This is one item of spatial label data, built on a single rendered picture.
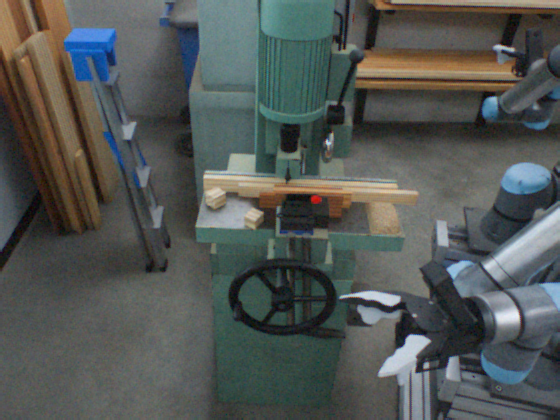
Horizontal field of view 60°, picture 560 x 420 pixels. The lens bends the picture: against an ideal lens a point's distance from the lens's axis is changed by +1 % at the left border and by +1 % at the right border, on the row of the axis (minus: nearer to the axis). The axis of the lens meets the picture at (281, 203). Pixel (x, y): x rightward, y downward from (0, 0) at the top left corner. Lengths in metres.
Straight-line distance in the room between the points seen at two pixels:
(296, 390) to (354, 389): 0.28
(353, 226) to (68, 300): 1.56
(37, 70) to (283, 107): 1.46
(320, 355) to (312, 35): 1.10
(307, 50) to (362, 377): 1.43
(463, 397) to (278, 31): 0.99
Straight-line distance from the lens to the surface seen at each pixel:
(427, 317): 0.75
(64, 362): 2.32
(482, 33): 4.00
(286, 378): 1.92
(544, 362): 1.27
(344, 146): 1.59
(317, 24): 1.19
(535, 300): 0.83
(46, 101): 2.53
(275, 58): 1.22
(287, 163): 1.38
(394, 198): 1.53
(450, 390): 1.33
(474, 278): 0.96
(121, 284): 2.54
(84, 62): 2.03
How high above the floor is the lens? 1.79
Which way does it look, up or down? 37 degrees down
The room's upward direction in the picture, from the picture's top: 3 degrees clockwise
